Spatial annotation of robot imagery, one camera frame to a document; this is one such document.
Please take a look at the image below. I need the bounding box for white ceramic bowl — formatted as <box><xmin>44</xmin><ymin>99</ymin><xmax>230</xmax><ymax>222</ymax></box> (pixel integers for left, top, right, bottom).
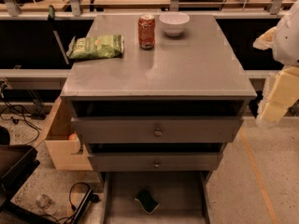
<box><xmin>159</xmin><ymin>11</ymin><xmax>190</xmax><ymax>36</ymax></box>

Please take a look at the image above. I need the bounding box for grey top drawer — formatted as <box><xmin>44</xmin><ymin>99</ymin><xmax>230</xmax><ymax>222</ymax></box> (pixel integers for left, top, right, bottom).
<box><xmin>72</xmin><ymin>117</ymin><xmax>243</xmax><ymax>144</ymax></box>

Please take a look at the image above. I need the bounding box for orange ball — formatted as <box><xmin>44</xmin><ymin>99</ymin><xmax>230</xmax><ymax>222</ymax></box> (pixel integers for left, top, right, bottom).
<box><xmin>68</xmin><ymin>133</ymin><xmax>78</xmax><ymax>141</ymax></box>

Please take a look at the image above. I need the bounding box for grey bottom drawer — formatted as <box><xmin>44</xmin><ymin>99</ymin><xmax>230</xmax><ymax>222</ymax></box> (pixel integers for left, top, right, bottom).
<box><xmin>100</xmin><ymin>172</ymin><xmax>214</xmax><ymax>224</ymax></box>

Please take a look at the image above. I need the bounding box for clear plastic bottle on floor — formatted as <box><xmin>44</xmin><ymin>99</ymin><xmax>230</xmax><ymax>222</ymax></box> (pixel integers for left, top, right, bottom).
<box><xmin>36</xmin><ymin>194</ymin><xmax>58</xmax><ymax>215</ymax></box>

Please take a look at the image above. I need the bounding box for grey middle drawer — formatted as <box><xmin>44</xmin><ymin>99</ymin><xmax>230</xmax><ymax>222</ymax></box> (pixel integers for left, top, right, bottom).
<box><xmin>88</xmin><ymin>152</ymin><xmax>223</xmax><ymax>172</ymax></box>

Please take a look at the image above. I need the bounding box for red soda can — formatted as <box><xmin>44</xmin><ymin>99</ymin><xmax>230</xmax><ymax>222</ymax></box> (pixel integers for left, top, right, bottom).
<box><xmin>138</xmin><ymin>14</ymin><xmax>155</xmax><ymax>49</ymax></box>

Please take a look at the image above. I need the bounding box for green and yellow sponge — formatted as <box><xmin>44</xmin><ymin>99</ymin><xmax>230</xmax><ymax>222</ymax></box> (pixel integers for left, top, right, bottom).
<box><xmin>135</xmin><ymin>189</ymin><xmax>160</xmax><ymax>215</ymax></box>

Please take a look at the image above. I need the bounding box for grey drawer cabinet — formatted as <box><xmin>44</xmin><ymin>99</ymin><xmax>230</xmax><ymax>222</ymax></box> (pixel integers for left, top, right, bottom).
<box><xmin>60</xmin><ymin>13</ymin><xmax>258</xmax><ymax>185</ymax></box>

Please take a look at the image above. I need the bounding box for light wooden box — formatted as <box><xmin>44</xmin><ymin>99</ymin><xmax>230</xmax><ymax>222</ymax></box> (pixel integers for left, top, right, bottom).
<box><xmin>43</xmin><ymin>97</ymin><xmax>93</xmax><ymax>171</ymax></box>

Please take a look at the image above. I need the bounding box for black cable with plug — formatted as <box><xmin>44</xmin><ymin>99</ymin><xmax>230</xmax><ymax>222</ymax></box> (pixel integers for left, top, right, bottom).
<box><xmin>43</xmin><ymin>182</ymin><xmax>101</xmax><ymax>224</ymax></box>

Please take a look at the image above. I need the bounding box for green chip bag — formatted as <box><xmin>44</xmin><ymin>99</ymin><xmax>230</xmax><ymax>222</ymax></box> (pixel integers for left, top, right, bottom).
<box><xmin>66</xmin><ymin>35</ymin><xmax>124</xmax><ymax>60</ymax></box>

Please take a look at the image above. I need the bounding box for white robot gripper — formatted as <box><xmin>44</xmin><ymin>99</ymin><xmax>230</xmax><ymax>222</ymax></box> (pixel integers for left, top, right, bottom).
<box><xmin>253</xmin><ymin>1</ymin><xmax>299</xmax><ymax>128</ymax></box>

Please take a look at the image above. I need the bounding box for black chair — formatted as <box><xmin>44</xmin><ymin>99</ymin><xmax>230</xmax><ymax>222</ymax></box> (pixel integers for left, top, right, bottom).
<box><xmin>0</xmin><ymin>127</ymin><xmax>54</xmax><ymax>224</ymax></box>

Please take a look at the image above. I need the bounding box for green handled tool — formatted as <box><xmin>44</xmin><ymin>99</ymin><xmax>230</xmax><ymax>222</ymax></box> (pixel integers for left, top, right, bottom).
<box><xmin>48</xmin><ymin>5</ymin><xmax>69</xmax><ymax>65</ymax></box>

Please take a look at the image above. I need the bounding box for grey drawer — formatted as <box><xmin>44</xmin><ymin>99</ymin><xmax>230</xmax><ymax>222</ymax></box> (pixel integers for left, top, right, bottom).
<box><xmin>88</xmin><ymin>152</ymin><xmax>223</xmax><ymax>172</ymax></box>
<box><xmin>72</xmin><ymin>117</ymin><xmax>243</xmax><ymax>144</ymax></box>
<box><xmin>100</xmin><ymin>172</ymin><xmax>214</xmax><ymax>224</ymax></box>

